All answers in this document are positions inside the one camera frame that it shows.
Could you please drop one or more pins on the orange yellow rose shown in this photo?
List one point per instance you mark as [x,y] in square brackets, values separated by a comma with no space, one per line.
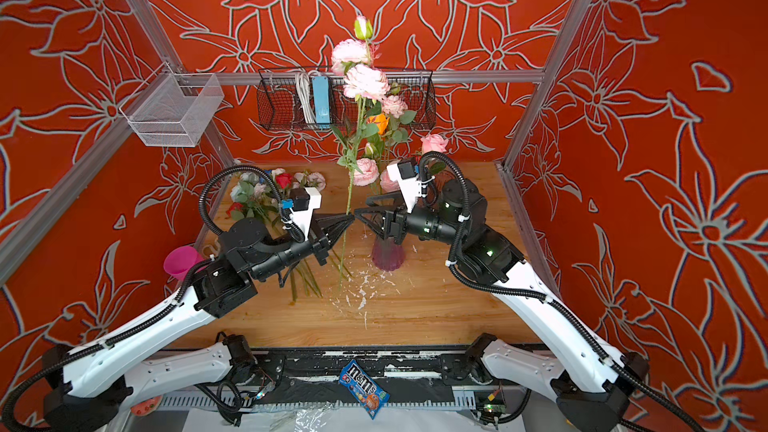
[381,121]

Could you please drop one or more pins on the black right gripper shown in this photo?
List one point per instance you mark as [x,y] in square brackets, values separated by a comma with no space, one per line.
[402,223]

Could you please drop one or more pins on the purple glass vase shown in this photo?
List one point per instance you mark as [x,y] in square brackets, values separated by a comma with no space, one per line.
[387,255]

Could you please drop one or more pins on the white mesh basket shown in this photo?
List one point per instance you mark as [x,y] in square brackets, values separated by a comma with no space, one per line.
[170,109]

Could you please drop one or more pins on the large red rose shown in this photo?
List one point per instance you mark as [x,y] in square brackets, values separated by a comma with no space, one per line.
[285,180]

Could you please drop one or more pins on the black wire basket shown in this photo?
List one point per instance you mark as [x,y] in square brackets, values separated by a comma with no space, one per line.
[297,99]

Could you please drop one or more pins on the blue and white flowers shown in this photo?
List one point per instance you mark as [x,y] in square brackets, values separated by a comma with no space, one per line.
[257,198]

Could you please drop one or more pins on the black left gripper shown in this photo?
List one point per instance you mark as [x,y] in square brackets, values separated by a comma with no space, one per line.
[324,240]

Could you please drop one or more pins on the pink rose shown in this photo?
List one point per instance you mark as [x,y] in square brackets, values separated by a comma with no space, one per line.
[434,143]

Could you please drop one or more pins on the light blue box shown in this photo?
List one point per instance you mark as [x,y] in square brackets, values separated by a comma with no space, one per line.
[321,95]

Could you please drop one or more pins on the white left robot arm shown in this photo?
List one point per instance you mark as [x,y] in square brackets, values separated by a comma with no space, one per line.
[91,384]

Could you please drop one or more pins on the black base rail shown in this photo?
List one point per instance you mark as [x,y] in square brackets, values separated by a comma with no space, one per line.
[439,377]

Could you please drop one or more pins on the blue candy bag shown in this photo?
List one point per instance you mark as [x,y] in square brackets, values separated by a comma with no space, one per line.
[363,388]

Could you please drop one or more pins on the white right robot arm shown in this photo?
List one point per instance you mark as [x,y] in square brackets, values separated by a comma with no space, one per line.
[589,380]

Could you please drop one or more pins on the dark red flower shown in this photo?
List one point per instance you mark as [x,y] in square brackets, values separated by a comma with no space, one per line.
[234,207]

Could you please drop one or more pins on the pink plastic goblet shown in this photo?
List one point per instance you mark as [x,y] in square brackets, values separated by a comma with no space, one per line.
[179,261]

